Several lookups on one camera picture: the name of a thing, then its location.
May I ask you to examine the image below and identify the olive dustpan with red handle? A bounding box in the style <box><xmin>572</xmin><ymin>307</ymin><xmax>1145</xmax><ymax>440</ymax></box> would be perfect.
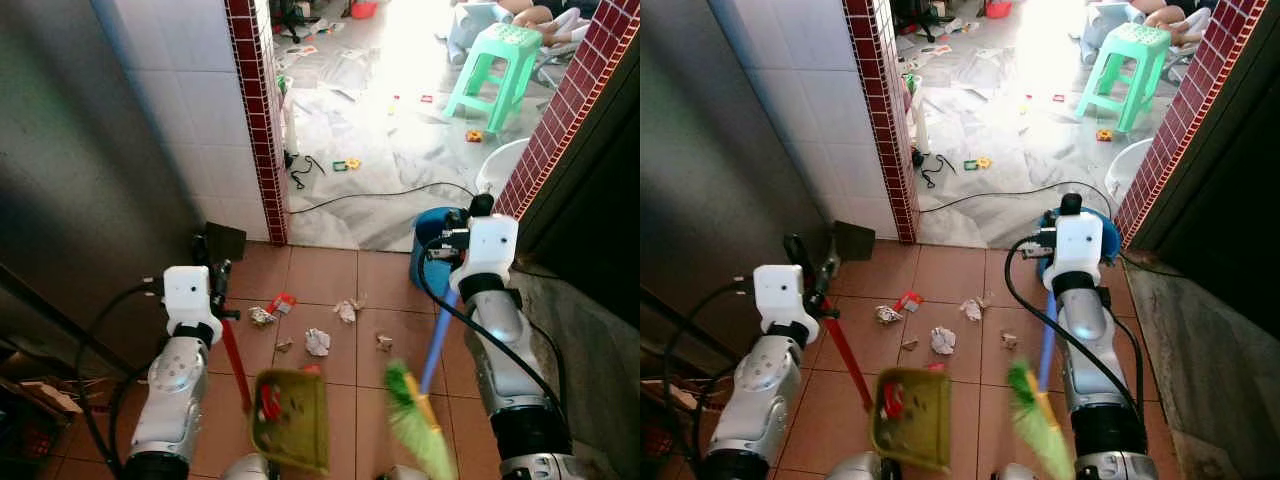
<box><xmin>218</xmin><ymin>316</ymin><xmax>332</xmax><ymax>477</ymax></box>
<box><xmin>825</xmin><ymin>314</ymin><xmax>954</xmax><ymax>475</ymax></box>

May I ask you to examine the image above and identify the green broom with blue handle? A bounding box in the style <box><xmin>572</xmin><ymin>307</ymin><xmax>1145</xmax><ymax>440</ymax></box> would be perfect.
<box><xmin>1005</xmin><ymin>194</ymin><xmax>1086</xmax><ymax>480</ymax></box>
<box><xmin>385</xmin><ymin>194</ymin><xmax>496</xmax><ymax>480</ymax></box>

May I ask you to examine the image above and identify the blue plastic bucket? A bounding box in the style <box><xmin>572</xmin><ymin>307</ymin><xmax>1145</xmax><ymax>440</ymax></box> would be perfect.
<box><xmin>410</xmin><ymin>207</ymin><xmax>473</xmax><ymax>291</ymax></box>
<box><xmin>1035</xmin><ymin>207</ymin><xmax>1122</xmax><ymax>281</ymax></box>

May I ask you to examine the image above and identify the dark square board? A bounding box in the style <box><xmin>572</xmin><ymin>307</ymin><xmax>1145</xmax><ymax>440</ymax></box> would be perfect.
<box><xmin>833</xmin><ymin>221</ymin><xmax>877</xmax><ymax>263</ymax></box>
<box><xmin>205</xmin><ymin>222</ymin><xmax>248</xmax><ymax>263</ymax></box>

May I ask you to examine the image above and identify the white plastic basin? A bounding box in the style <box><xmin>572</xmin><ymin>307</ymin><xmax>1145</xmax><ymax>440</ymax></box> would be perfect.
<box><xmin>1105</xmin><ymin>138</ymin><xmax>1157</xmax><ymax>207</ymax></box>
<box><xmin>475</xmin><ymin>138</ymin><xmax>531</xmax><ymax>197</ymax></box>

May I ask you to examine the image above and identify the green plastic stool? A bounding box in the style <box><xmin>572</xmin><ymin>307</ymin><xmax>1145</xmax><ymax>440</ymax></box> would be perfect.
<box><xmin>1075</xmin><ymin>22</ymin><xmax>1172</xmax><ymax>133</ymax></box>
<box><xmin>445</xmin><ymin>22</ymin><xmax>544</xmax><ymax>136</ymax></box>

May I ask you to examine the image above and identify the seated person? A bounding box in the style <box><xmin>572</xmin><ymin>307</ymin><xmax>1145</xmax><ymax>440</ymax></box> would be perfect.
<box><xmin>498</xmin><ymin>0</ymin><xmax>593</xmax><ymax>47</ymax></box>
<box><xmin>1130</xmin><ymin>0</ymin><xmax>1223</xmax><ymax>47</ymax></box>

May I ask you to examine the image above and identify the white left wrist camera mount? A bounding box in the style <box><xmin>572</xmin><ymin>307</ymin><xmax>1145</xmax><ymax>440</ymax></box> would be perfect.
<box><xmin>752</xmin><ymin>264</ymin><xmax>819</xmax><ymax>339</ymax></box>
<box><xmin>163</xmin><ymin>265</ymin><xmax>223</xmax><ymax>337</ymax></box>

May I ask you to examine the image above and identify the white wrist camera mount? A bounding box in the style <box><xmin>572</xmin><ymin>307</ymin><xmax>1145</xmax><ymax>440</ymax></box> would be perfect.
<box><xmin>752</xmin><ymin>264</ymin><xmax>819</xmax><ymax>339</ymax></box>
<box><xmin>450</xmin><ymin>214</ymin><xmax>519</xmax><ymax>292</ymax></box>
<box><xmin>1042</xmin><ymin>214</ymin><xmax>1104</xmax><ymax>293</ymax></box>
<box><xmin>163</xmin><ymin>265</ymin><xmax>223</xmax><ymax>337</ymax></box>

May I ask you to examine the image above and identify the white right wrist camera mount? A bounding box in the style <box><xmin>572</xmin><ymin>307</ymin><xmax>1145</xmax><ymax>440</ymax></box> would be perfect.
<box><xmin>450</xmin><ymin>214</ymin><xmax>519</xmax><ymax>292</ymax></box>
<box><xmin>1042</xmin><ymin>214</ymin><xmax>1104</xmax><ymax>293</ymax></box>

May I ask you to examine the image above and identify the long black floor cable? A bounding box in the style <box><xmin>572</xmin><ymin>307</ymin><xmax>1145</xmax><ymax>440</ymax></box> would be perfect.
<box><xmin>918</xmin><ymin>180</ymin><xmax>1113</xmax><ymax>215</ymax></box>
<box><xmin>290</xmin><ymin>182</ymin><xmax>477</xmax><ymax>216</ymax></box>

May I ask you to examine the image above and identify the coiled black cord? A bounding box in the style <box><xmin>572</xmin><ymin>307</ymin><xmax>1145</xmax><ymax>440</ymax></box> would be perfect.
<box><xmin>287</xmin><ymin>152</ymin><xmax>327</xmax><ymax>192</ymax></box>
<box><xmin>912</xmin><ymin>148</ymin><xmax>954</xmax><ymax>190</ymax></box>

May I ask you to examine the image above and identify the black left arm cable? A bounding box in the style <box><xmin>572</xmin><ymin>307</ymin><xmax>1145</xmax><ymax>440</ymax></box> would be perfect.
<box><xmin>78</xmin><ymin>283</ymin><xmax>167</xmax><ymax>473</ymax></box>
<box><xmin>662</xmin><ymin>280</ymin><xmax>757</xmax><ymax>473</ymax></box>

